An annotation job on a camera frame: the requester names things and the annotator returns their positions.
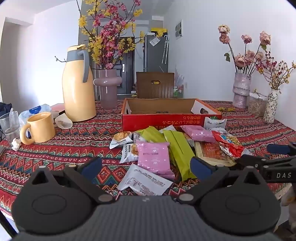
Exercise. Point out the long green snack packet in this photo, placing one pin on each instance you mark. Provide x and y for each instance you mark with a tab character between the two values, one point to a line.
180	150

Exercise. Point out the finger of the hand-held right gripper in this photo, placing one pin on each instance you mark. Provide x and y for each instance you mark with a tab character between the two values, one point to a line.
249	160
277	149

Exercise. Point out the pink glass vase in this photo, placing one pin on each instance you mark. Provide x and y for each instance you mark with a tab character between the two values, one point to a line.
107	92

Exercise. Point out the dark entrance door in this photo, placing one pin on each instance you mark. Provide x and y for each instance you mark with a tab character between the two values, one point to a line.
126	78

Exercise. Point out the white square cookie packet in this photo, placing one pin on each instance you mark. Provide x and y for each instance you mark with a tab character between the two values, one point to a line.
129	151

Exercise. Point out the yellow box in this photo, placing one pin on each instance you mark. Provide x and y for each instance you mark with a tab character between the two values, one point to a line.
158	31

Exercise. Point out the clear jar with white lid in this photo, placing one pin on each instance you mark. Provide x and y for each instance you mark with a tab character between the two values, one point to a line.
256	106

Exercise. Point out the yellow thermos jug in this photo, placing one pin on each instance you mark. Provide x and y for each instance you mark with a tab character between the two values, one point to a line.
78	97

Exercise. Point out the person's right hand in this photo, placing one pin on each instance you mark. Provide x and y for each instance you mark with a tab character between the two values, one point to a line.
288	197

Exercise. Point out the red and yellow berry branches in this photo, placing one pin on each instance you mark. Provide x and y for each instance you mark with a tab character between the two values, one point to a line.
279	71

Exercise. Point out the white plastic spoon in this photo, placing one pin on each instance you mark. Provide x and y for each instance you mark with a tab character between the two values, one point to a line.
10	113

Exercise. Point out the short green snack packet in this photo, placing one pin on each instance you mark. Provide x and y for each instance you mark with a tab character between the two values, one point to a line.
152	135

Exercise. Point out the clear drinking glass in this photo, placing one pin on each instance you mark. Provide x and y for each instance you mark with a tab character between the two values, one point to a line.
9	129

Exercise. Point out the pink flat board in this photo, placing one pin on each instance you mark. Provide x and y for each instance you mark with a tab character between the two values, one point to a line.
57	107

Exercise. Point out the white and green snack packet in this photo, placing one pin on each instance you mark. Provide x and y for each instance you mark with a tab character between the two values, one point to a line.
215	124

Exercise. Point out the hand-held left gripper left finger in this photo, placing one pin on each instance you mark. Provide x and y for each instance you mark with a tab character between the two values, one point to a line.
92	165

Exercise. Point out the dried pink roses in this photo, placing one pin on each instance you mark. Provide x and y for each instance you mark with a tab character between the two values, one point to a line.
247	55

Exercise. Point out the golden red snack packet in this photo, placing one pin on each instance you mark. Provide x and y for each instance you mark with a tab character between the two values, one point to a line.
210	151

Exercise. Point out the white printed snack packet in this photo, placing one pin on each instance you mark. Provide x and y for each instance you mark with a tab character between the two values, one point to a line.
143	180

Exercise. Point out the red cardboard box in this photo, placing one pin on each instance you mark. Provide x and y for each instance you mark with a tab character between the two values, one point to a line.
161	120

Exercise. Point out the grey refrigerator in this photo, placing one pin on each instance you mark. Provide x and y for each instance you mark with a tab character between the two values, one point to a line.
155	55

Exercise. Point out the crumpled white tissue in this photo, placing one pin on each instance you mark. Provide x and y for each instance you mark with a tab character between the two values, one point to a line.
16	144

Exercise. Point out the white wall panel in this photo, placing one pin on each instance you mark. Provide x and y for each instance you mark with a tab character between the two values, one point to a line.
178	29

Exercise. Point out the textured pink vase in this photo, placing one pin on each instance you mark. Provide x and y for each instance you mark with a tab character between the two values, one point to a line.
241	92

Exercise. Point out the large pink snack packet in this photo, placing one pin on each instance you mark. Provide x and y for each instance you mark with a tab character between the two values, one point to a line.
153	160

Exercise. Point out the red chips bag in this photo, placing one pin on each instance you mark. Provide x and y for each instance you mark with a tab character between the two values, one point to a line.
229	146

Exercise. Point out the fallen yellow petals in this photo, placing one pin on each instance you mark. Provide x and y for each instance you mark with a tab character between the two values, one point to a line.
224	109

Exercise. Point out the pink crown snack packet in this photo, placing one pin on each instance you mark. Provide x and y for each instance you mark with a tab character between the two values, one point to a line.
198	134

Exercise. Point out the dark bag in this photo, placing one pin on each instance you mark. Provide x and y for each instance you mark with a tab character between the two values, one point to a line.
4	107

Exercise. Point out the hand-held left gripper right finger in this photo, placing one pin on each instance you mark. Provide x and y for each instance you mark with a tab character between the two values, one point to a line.
201	168

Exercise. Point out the white round cookie packet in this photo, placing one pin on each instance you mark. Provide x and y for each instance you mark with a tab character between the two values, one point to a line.
120	139

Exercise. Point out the cream paper cone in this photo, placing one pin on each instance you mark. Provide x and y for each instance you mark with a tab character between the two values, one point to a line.
63	121

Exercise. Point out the pink and yellow blossom branches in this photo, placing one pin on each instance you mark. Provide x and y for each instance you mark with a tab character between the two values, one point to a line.
108	39

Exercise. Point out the wooden chair back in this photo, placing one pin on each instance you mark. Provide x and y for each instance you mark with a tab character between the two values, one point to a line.
155	90

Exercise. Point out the white folded umbrella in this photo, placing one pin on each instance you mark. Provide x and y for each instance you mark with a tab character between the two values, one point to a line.
165	48

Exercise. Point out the blue and white wipes packet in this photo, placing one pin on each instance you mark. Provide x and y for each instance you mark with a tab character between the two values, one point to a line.
34	110

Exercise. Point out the white floral vase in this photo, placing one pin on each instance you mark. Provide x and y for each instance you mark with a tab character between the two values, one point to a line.
270	106

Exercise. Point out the small white snack packet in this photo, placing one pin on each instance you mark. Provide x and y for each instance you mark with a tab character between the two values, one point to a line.
170	128

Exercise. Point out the yellow ceramic mug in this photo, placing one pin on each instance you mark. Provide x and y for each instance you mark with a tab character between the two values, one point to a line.
42	127

